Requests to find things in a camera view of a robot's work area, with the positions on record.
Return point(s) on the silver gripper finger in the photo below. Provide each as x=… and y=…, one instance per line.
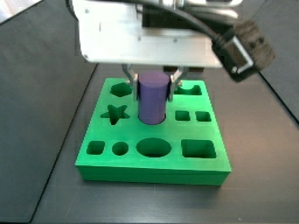
x=133, y=76
x=177, y=80

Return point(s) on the white metal gripper body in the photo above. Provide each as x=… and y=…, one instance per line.
x=114, y=38

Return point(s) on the purple cylinder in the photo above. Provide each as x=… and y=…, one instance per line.
x=153, y=97

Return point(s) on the black curved cradle stand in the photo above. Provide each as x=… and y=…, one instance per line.
x=193, y=69

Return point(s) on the green foam shape-sorter block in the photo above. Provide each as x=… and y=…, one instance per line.
x=179, y=151

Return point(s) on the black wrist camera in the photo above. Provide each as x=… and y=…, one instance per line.
x=251, y=49

